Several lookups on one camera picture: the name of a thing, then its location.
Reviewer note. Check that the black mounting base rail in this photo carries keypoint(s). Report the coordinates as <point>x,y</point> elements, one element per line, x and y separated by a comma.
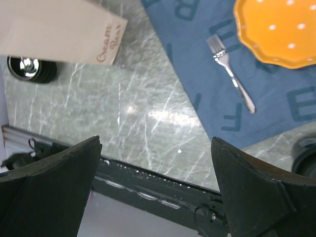
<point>189,205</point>

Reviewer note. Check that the stack of black lids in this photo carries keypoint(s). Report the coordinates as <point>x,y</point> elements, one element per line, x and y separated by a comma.
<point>32,70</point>

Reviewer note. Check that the blue letter-print cloth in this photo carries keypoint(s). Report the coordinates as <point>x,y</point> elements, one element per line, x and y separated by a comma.
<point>284,98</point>

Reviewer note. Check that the brown paper takeout bag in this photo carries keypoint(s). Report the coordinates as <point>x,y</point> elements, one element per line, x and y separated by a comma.
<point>77,31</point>

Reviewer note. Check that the silver fork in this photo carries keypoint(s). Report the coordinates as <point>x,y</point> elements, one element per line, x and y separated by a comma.
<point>221,56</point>

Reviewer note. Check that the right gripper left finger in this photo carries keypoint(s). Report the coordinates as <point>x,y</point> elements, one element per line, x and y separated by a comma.
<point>47,198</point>

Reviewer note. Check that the black coffee cup lid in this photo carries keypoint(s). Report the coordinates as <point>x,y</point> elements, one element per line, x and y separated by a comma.
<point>304,156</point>

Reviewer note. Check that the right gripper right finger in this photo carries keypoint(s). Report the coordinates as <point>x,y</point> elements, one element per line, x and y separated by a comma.
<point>262,200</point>

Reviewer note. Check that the orange dotted plate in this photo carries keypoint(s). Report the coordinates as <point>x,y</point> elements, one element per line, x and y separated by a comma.
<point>279,32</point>

